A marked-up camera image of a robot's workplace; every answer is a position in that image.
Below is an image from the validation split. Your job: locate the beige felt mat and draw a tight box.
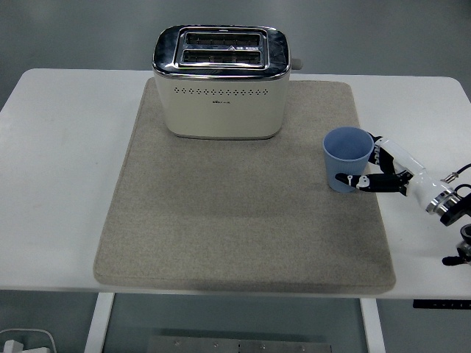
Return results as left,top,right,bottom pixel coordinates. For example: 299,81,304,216
93,79,397,296

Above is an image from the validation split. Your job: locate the black table control panel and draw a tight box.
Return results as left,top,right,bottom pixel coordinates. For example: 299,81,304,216
412,299,471,310

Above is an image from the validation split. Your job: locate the cream toaster with chrome top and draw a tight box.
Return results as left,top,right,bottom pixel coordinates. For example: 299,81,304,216
152,24,305,141

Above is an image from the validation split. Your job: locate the grey metal plate with screws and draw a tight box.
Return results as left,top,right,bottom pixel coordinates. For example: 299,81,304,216
146,334,335,353

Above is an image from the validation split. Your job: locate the white table leg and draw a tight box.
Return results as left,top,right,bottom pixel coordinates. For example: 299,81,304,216
359,297,387,353
83,293,116,353

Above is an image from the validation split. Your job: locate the blue plastic cup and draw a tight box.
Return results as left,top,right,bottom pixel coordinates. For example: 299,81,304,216
322,126,375,194

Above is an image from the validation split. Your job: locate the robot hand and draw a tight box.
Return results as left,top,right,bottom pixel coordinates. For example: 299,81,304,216
334,132,448,210

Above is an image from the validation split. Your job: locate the white tray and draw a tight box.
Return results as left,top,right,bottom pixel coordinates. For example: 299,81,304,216
0,328,57,353

